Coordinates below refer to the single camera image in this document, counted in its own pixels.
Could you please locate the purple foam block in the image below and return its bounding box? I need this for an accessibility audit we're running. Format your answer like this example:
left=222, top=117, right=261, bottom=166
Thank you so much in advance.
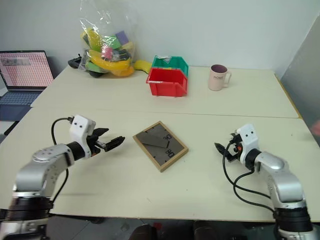
left=115, top=30, right=131, bottom=46

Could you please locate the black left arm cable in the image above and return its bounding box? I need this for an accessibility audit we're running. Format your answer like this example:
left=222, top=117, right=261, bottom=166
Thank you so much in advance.
left=50, top=116, right=76, bottom=204

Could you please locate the yellow foam piece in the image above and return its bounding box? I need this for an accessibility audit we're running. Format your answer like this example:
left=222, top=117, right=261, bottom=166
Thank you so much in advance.
left=133, top=59, right=153, bottom=74

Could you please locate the clear plastic bag of toys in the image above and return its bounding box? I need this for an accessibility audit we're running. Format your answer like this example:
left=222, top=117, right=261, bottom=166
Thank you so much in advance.
left=77, top=0, right=137, bottom=79

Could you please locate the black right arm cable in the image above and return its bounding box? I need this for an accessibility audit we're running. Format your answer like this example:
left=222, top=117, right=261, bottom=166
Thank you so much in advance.
left=222, top=140, right=279, bottom=216

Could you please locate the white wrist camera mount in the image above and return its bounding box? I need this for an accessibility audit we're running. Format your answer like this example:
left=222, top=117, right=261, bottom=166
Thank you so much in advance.
left=235, top=122, right=260, bottom=165
left=68, top=114, right=97, bottom=160

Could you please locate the green plastic storage bin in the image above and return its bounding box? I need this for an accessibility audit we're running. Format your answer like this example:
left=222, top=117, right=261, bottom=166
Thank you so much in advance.
left=151, top=55, right=190, bottom=77

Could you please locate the laptop computer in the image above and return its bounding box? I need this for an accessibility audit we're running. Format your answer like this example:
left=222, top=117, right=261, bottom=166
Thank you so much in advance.
left=0, top=50, right=55, bottom=121

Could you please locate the black game controller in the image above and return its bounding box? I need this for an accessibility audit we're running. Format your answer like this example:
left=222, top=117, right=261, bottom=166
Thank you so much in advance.
left=67, top=53, right=85, bottom=69

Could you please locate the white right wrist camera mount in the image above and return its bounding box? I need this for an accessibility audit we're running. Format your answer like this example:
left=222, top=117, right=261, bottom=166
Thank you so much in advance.
left=235, top=122, right=260, bottom=165

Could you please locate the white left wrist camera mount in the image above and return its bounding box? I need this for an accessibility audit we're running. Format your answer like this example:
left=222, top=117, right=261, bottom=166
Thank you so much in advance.
left=68, top=114, right=97, bottom=160

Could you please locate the green foam block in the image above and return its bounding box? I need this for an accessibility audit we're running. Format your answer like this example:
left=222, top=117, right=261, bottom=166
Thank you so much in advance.
left=107, top=34, right=122, bottom=51

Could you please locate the dark rounded shape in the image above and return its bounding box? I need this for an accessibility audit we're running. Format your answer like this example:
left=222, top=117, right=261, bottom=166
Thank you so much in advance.
left=129, top=223, right=159, bottom=240

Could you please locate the pink toy piece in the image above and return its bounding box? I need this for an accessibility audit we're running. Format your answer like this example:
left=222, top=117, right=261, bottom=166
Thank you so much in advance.
left=101, top=47, right=115, bottom=60

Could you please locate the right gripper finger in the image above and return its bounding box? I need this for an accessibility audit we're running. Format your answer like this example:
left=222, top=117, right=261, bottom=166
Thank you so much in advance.
left=227, top=131, right=240, bottom=143
left=214, top=142, right=228, bottom=156

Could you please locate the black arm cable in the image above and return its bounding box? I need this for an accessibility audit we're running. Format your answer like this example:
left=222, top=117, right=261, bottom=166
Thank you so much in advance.
left=222, top=140, right=279, bottom=216
left=50, top=116, right=76, bottom=204

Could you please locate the red plastic storage bin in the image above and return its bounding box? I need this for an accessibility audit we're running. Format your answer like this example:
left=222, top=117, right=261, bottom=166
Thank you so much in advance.
left=145, top=67, right=189, bottom=98

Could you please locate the pink mug with HOME print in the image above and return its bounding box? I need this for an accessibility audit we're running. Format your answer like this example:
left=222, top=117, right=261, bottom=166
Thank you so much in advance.
left=207, top=64, right=233, bottom=92

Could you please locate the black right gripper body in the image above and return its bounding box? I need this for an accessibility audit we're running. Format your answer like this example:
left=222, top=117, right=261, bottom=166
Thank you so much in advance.
left=224, top=136, right=243, bottom=164

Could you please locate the wooden picture frame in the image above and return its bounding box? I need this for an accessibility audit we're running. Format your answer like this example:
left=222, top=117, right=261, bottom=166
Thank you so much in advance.
left=132, top=120, right=190, bottom=174

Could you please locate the grey partition panel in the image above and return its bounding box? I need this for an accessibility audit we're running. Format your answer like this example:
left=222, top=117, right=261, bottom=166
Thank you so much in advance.
left=279, top=14, right=320, bottom=149

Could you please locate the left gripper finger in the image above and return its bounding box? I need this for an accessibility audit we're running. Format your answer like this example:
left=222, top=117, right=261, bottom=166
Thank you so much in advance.
left=92, top=127, right=110, bottom=139
left=103, top=135, right=126, bottom=153

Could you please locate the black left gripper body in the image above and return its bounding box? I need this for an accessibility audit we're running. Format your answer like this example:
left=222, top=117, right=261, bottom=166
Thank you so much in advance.
left=86, top=133, right=109, bottom=158

